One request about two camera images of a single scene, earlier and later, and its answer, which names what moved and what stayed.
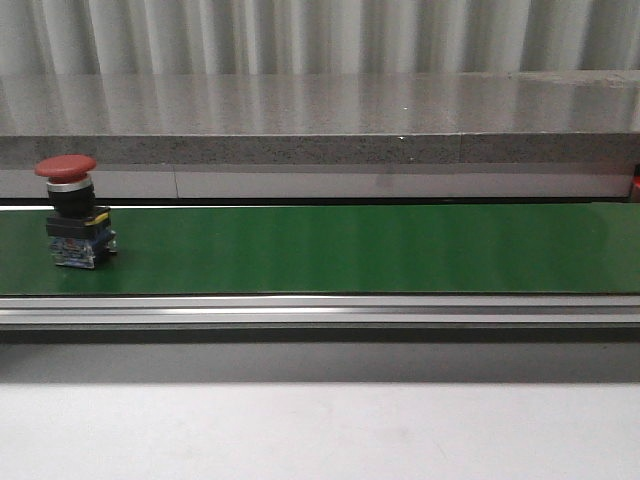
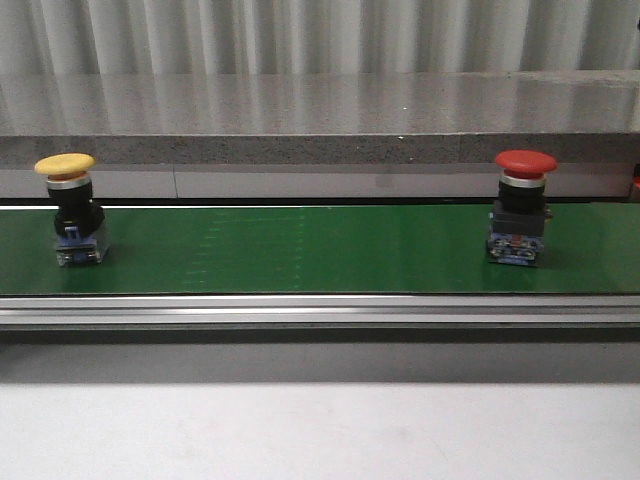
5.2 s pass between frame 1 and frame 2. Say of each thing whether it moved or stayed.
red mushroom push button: moved
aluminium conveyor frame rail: stayed
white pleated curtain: stayed
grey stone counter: stayed
